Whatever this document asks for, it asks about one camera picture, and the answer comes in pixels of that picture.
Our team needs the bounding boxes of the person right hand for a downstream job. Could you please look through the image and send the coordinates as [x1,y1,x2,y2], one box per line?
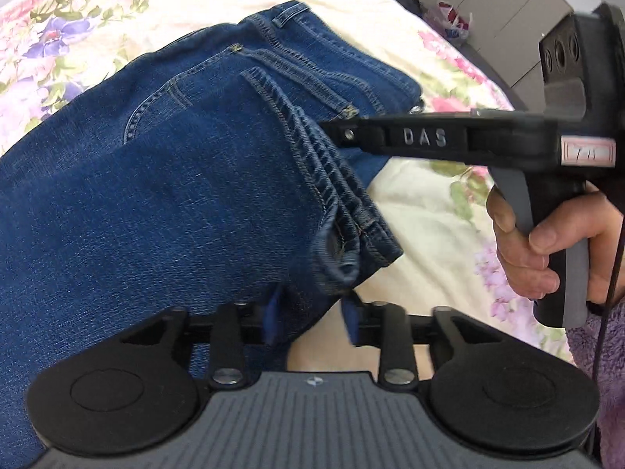
[486,185,623,305]

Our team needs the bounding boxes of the red white plastic bag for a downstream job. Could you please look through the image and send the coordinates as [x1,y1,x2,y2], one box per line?
[425,1,473,45]

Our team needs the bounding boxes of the beige wardrobe cabinet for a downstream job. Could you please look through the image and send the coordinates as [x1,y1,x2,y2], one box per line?
[421,0,571,112]

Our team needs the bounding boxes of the purple fuzzy sleeve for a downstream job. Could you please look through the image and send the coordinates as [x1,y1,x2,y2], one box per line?
[567,301,625,469]

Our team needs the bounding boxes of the black cable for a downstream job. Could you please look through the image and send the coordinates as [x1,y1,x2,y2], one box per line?
[588,214,625,450]

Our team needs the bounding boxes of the blue denim jeans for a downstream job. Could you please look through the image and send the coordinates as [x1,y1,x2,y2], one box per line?
[1,1,421,468]

